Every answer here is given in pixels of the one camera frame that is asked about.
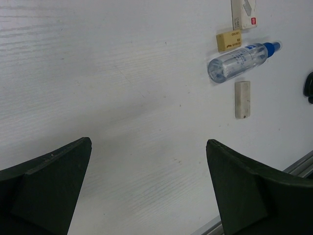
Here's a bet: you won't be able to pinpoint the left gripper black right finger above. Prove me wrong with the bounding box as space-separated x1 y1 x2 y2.
206 140 313 235

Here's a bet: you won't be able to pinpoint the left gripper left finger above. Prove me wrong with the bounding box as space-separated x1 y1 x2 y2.
0 137 92 235

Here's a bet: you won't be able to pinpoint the black handled scissors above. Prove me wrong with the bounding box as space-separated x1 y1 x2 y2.
303 72 313 104

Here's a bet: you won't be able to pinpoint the clear glue bottle blue cap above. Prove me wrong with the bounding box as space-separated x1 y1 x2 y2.
207 42 282 84

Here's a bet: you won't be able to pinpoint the small yellow eraser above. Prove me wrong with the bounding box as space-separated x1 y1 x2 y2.
216 29 242 52

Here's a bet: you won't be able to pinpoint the beige eraser stick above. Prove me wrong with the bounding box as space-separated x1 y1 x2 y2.
235 81 250 119

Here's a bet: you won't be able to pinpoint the aluminium rail front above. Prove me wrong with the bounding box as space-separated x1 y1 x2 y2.
190 149 313 235

